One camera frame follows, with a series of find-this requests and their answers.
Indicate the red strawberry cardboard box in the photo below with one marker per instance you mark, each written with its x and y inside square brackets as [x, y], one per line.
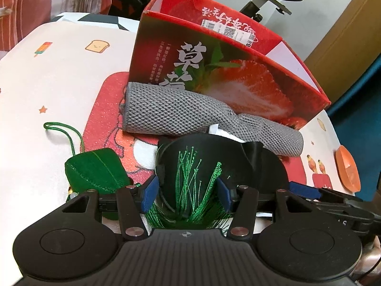
[206, 47]

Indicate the orange paper boat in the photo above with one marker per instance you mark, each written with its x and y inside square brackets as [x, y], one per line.
[347, 169]

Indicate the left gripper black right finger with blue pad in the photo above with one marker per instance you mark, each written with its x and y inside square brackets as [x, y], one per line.
[242, 201]

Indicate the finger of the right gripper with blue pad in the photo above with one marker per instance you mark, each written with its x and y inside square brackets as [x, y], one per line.
[306, 191]

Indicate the black eye mask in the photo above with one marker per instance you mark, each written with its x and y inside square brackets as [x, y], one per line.
[199, 176]

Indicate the grey knitted sleeve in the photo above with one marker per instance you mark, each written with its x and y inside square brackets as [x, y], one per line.
[156, 110]

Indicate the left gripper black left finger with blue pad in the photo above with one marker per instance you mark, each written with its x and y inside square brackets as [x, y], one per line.
[128, 204]

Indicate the wooden door panel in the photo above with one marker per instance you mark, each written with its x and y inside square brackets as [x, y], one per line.
[348, 49]

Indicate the green zongzi sachet with tassel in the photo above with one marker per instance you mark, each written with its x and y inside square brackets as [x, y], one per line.
[102, 170]

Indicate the white cartoon table mat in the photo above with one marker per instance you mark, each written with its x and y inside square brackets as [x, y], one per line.
[77, 75]

